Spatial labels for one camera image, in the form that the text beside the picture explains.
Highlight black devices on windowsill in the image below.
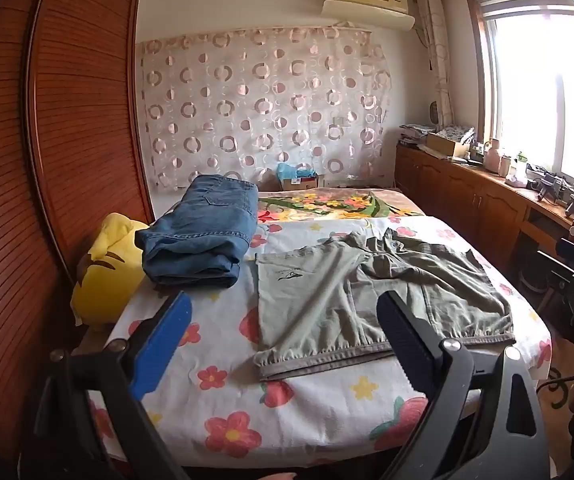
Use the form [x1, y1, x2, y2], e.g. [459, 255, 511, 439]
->
[531, 164, 574, 222]

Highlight pale pink bottle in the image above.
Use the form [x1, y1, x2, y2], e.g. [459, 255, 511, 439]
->
[484, 139, 501, 172]

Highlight cardboard box with blue bag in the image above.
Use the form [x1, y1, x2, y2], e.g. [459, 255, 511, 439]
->
[276, 162, 320, 191]

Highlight black cable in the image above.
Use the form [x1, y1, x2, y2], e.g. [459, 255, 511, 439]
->
[536, 367, 574, 392]

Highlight white air conditioner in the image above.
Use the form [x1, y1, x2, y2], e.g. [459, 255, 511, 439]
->
[321, 0, 415, 30]

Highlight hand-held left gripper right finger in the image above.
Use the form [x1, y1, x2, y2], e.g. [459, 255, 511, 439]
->
[376, 290, 550, 480]

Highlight yellow plush pillow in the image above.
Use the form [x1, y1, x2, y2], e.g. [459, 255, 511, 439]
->
[70, 212, 150, 331]

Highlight stack of folded cloths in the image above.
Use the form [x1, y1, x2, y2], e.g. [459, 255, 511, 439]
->
[399, 122, 438, 142]

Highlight patterned window curtain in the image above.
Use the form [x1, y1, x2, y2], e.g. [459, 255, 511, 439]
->
[415, 0, 455, 128]

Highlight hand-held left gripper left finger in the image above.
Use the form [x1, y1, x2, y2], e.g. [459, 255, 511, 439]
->
[32, 290, 193, 480]

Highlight olive green pants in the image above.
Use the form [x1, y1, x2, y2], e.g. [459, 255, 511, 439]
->
[253, 228, 516, 380]

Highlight white floral bed sheet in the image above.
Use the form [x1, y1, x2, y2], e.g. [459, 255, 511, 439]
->
[87, 215, 553, 466]

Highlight circle pattern wall cloth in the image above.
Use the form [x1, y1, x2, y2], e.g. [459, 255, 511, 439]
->
[139, 27, 393, 191]

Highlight flower print blanket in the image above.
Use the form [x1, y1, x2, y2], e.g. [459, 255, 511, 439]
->
[257, 187, 425, 223]

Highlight folded blue jeans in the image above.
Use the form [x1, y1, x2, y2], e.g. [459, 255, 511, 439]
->
[134, 175, 259, 289]

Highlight wooden low cabinet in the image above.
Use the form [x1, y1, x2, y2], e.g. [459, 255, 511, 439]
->
[394, 142, 574, 281]

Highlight window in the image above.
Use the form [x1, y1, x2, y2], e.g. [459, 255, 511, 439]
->
[467, 0, 574, 201]

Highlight cardboard box with patterned cloth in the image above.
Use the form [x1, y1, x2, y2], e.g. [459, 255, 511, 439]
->
[426, 125, 475, 158]

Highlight wooden headboard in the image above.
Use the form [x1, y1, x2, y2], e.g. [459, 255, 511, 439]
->
[0, 0, 155, 461]

